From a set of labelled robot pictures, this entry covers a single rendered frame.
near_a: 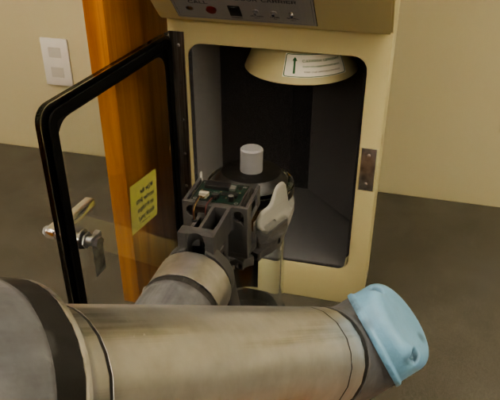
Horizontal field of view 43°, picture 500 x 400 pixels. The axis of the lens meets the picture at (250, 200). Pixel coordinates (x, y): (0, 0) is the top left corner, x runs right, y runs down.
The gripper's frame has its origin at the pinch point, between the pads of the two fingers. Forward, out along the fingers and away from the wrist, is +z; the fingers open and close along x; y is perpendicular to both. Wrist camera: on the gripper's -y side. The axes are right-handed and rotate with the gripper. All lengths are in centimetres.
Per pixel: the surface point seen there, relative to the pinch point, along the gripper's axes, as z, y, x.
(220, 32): 18.5, 15.6, 9.5
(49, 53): 61, -5, 65
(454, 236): 45, -29, -30
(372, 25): 14.5, 19.1, -12.0
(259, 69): 22.0, 9.5, 4.6
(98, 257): -9.3, -5.7, 17.1
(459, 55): 62, 2, -26
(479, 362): 11.0, -29.5, -33.2
